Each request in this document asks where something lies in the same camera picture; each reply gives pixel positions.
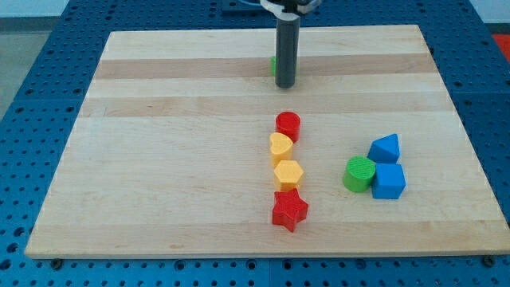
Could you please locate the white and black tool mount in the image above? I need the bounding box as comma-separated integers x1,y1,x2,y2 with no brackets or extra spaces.
260,0,322,21

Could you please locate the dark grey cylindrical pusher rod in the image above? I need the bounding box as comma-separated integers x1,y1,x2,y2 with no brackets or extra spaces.
275,17,300,88

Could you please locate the green star block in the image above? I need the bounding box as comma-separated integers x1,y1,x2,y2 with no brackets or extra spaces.
270,56,277,76

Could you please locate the light wooden board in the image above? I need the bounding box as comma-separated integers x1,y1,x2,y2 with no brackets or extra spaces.
25,25,509,259

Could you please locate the red star block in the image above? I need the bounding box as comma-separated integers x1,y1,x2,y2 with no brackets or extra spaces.
272,188,308,232

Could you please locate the red cylinder block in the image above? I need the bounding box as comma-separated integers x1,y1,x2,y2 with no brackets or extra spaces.
275,111,301,143

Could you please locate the yellow heart block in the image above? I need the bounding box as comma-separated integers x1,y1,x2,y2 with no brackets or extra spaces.
269,132,293,167

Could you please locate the yellow hexagon block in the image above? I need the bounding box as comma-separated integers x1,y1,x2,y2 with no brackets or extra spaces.
273,160,304,191

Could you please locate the blue triangular prism block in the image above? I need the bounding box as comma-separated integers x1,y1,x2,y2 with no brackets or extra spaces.
367,133,400,163

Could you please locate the green cylinder block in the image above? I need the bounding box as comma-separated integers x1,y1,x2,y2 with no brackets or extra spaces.
343,155,376,193

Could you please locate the blue cube block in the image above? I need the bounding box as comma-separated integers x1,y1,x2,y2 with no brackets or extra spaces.
371,163,406,199

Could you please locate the black screw front right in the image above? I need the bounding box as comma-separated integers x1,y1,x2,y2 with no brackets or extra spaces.
481,255,496,268

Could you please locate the black screw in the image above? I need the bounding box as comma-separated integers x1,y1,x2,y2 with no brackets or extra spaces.
481,255,496,268
49,258,63,270

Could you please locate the black screw front left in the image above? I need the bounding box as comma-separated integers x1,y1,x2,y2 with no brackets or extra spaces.
49,258,63,270

